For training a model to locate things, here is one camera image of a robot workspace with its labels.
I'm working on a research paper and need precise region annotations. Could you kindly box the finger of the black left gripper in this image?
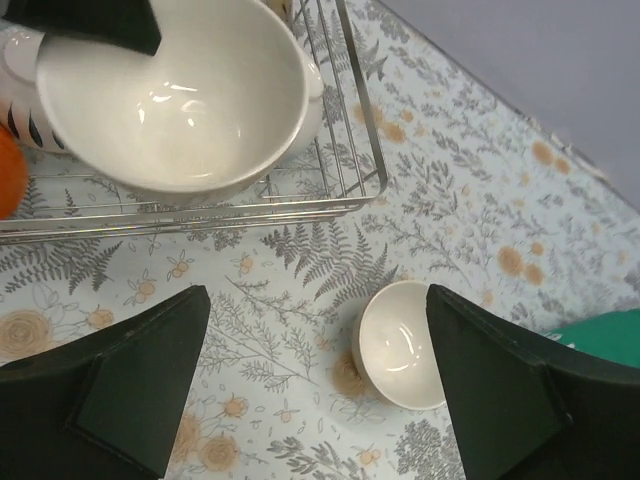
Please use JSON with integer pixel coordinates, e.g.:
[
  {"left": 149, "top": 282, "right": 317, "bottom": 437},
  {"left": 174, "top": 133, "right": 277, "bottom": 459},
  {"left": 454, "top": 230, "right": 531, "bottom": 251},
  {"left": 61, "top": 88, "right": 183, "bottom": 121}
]
[{"left": 1, "top": 0, "right": 162, "bottom": 56}]

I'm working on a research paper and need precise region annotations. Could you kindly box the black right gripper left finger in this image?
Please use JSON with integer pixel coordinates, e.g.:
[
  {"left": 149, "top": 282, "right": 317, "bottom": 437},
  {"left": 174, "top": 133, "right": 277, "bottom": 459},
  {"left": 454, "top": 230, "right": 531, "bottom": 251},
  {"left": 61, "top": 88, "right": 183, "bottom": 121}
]
[{"left": 1, "top": 285, "right": 210, "bottom": 479}]

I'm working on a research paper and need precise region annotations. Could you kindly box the beige floral bowl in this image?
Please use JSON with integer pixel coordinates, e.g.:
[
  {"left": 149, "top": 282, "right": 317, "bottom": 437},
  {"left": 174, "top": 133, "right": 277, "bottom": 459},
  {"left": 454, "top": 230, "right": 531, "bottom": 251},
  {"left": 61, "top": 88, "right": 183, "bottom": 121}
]
[{"left": 36, "top": 1, "right": 309, "bottom": 203}]

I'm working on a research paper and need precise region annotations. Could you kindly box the white black striped bowl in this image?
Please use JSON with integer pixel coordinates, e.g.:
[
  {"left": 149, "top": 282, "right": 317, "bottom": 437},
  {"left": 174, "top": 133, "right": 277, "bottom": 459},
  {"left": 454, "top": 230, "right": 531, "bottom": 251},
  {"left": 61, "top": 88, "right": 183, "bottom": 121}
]
[{"left": 1, "top": 27, "right": 66, "bottom": 153}]

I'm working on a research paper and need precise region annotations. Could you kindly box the orange bowl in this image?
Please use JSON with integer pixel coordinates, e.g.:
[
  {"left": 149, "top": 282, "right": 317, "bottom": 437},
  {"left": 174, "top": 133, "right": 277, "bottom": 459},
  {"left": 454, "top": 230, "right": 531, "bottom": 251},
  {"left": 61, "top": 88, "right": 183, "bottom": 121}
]
[{"left": 0, "top": 128, "right": 29, "bottom": 220}]

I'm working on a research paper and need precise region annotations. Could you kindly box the white round bowl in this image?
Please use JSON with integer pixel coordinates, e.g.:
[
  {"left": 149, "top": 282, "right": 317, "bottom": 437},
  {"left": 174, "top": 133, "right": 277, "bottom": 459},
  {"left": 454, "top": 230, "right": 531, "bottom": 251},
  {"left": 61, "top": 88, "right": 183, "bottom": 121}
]
[{"left": 283, "top": 46, "right": 324, "bottom": 160}]

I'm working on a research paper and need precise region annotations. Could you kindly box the pale green rimmed bowl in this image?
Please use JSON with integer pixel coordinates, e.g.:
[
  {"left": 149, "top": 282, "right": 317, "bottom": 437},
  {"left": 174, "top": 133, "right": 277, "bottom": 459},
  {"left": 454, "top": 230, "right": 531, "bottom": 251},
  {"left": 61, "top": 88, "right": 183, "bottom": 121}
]
[{"left": 352, "top": 280, "right": 445, "bottom": 411}]

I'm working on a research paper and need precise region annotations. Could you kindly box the wire dish rack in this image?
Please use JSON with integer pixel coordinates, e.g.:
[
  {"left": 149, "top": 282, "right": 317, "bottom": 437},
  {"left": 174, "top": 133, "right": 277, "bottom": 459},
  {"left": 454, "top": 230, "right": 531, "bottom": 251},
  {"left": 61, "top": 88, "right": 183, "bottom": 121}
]
[{"left": 1, "top": 1, "right": 388, "bottom": 245}]

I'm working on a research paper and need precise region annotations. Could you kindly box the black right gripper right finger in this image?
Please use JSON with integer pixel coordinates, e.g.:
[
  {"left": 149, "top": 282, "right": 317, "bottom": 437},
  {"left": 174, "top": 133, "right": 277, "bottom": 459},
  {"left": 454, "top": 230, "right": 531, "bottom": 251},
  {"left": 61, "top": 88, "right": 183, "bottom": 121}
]
[{"left": 426, "top": 284, "right": 639, "bottom": 479}]

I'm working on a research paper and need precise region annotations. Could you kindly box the green cloth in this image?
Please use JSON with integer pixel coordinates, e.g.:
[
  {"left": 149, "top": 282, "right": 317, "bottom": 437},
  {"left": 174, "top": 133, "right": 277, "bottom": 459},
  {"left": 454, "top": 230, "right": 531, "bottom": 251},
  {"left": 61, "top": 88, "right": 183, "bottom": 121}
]
[{"left": 544, "top": 309, "right": 640, "bottom": 368}]

